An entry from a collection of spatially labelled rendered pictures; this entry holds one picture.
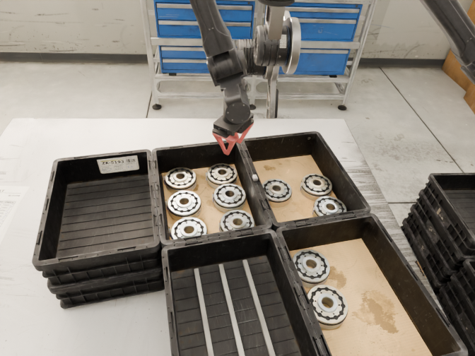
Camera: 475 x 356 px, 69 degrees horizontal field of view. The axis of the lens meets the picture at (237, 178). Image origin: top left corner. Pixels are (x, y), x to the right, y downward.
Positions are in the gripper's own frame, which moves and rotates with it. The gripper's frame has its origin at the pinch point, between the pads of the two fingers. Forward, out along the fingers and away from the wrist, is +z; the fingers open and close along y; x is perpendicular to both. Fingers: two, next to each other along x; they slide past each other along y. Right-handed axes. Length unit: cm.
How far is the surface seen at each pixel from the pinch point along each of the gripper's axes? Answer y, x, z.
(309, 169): 30.2, -14.7, 23.6
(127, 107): 108, 173, 108
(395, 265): 1, -51, 17
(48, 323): -56, 22, 36
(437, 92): 308, -50, 109
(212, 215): -7.8, 1.5, 23.3
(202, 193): -1.9, 9.7, 23.4
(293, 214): 7.2, -19.3, 23.4
